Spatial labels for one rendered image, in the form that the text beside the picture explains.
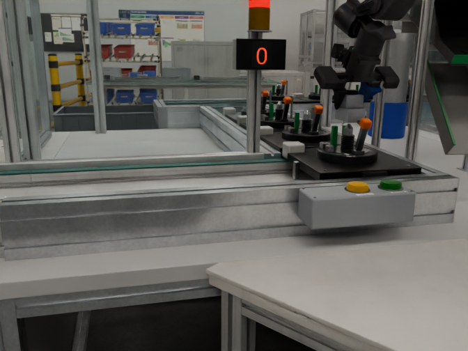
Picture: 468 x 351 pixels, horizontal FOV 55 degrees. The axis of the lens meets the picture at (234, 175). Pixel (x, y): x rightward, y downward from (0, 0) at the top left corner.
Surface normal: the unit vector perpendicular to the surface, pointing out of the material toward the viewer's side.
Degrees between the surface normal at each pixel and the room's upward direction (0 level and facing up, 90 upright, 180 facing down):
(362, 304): 0
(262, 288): 0
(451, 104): 45
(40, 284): 90
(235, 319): 90
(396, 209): 90
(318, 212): 90
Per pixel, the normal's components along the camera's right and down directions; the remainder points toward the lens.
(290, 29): 0.08, 0.26
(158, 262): 0.01, -0.96
